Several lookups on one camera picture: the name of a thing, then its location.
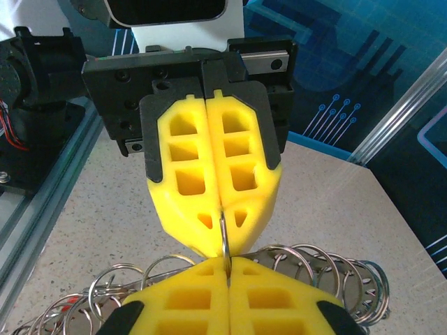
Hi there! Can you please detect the long aluminium mounting rail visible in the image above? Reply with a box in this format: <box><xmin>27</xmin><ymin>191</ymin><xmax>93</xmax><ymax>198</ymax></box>
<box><xmin>0</xmin><ymin>100</ymin><xmax>108</xmax><ymax>287</ymax></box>

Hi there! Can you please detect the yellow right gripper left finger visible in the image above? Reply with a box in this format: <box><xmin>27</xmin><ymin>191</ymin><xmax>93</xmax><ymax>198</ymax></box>
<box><xmin>100</xmin><ymin>257</ymin><xmax>230</xmax><ymax>335</ymax></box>

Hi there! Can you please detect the aluminium frame post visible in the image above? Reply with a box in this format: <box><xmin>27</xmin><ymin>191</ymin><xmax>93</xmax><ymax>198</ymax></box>
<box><xmin>349</xmin><ymin>45</ymin><xmax>447</xmax><ymax>165</ymax></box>

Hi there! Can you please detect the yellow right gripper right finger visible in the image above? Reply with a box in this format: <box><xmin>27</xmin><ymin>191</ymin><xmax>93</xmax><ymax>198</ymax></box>
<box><xmin>228</xmin><ymin>256</ymin><xmax>365</xmax><ymax>335</ymax></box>

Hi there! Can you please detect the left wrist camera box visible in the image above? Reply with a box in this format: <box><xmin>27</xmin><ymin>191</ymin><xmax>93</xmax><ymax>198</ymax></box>
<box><xmin>104</xmin><ymin>0</ymin><xmax>246</xmax><ymax>55</ymax></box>

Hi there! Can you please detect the single silver split ring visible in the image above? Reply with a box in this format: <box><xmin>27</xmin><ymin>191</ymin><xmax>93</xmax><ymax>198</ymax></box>
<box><xmin>219</xmin><ymin>208</ymin><xmax>233</xmax><ymax>276</ymax></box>

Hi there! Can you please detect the red plastic key tag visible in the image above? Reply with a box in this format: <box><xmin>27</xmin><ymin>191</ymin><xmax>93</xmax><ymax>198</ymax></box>
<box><xmin>59</xmin><ymin>295</ymin><xmax>82</xmax><ymax>312</ymax></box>

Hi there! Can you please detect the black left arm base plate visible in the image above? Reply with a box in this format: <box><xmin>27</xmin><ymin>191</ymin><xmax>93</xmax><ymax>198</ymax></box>
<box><xmin>0</xmin><ymin>103</ymin><xmax>88</xmax><ymax>196</ymax></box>

